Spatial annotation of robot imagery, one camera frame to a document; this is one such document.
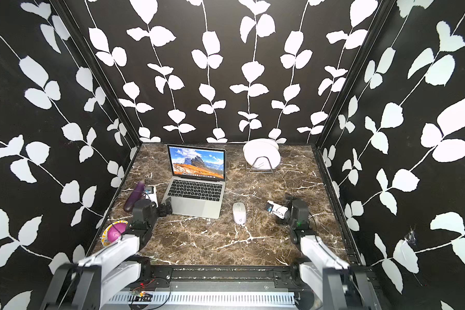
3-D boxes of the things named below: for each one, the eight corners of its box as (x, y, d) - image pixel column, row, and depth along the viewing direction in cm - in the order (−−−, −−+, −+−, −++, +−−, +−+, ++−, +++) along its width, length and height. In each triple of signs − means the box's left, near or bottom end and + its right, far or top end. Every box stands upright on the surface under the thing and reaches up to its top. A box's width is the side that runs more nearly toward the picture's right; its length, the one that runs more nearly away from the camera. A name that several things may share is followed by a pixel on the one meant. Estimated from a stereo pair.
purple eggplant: (125, 212, 93) (122, 209, 90) (137, 184, 104) (134, 180, 101) (135, 212, 93) (132, 209, 90) (146, 184, 104) (143, 180, 101)
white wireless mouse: (232, 224, 90) (232, 221, 87) (233, 205, 96) (232, 202, 93) (246, 224, 90) (246, 221, 87) (245, 205, 96) (246, 202, 94)
